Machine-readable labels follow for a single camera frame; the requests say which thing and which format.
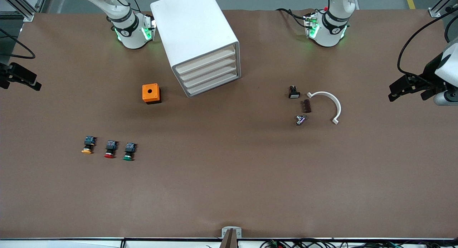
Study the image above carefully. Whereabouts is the yellow push button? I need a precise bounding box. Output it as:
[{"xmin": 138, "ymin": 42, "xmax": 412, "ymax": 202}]
[{"xmin": 81, "ymin": 136, "xmax": 96, "ymax": 155}]

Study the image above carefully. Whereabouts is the white plastic drawer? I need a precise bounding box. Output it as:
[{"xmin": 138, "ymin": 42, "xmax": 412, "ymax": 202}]
[
  {"xmin": 186, "ymin": 72, "xmax": 240, "ymax": 97},
  {"xmin": 174, "ymin": 45, "xmax": 237, "ymax": 75},
  {"xmin": 179, "ymin": 55, "xmax": 238, "ymax": 82},
  {"xmin": 182, "ymin": 63, "xmax": 238, "ymax": 89}
]

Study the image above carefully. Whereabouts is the red push button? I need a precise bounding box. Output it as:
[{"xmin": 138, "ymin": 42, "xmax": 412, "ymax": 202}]
[{"xmin": 104, "ymin": 140, "xmax": 118, "ymax": 159}]

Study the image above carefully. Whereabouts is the green push button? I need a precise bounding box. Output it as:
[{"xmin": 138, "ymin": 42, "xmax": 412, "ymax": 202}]
[{"xmin": 123, "ymin": 142, "xmax": 136, "ymax": 161}]

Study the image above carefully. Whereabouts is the white drawer cabinet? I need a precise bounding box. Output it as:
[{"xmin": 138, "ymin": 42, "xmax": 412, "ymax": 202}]
[{"xmin": 150, "ymin": 0, "xmax": 241, "ymax": 98}]

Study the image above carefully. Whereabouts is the brown table cover mat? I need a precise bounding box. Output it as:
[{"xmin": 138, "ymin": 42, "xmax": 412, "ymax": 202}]
[{"xmin": 0, "ymin": 8, "xmax": 458, "ymax": 239}]

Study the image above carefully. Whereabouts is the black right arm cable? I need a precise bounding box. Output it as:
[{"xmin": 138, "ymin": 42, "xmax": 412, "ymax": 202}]
[{"xmin": 0, "ymin": 28, "xmax": 36, "ymax": 59}]

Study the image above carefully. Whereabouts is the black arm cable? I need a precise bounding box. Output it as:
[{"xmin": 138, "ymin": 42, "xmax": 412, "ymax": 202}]
[
  {"xmin": 397, "ymin": 16, "xmax": 458, "ymax": 80},
  {"xmin": 0, "ymin": 28, "xmax": 36, "ymax": 59}
]

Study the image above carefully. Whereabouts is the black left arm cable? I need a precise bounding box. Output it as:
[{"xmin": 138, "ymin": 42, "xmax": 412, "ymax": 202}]
[{"xmin": 397, "ymin": 16, "xmax": 458, "ymax": 80}]

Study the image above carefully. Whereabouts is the aluminium frame profile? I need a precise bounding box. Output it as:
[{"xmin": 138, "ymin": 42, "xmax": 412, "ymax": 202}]
[
  {"xmin": 0, "ymin": 0, "xmax": 49, "ymax": 22},
  {"xmin": 429, "ymin": 0, "xmax": 458, "ymax": 19}
]

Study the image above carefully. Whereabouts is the white curved plastic bracket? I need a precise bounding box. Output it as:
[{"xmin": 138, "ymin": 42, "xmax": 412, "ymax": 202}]
[{"xmin": 307, "ymin": 91, "xmax": 342, "ymax": 125}]

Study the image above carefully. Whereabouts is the orange button enclosure box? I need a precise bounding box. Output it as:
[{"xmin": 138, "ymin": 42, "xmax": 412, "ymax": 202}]
[{"xmin": 142, "ymin": 83, "xmax": 161, "ymax": 104}]

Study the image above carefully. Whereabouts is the black left base cable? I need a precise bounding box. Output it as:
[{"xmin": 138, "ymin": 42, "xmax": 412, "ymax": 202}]
[{"xmin": 276, "ymin": 8, "xmax": 310, "ymax": 28}]

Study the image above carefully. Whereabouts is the tangled cable bundle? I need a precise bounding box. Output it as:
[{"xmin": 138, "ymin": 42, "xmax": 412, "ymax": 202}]
[{"xmin": 208, "ymin": 239, "xmax": 458, "ymax": 248}]

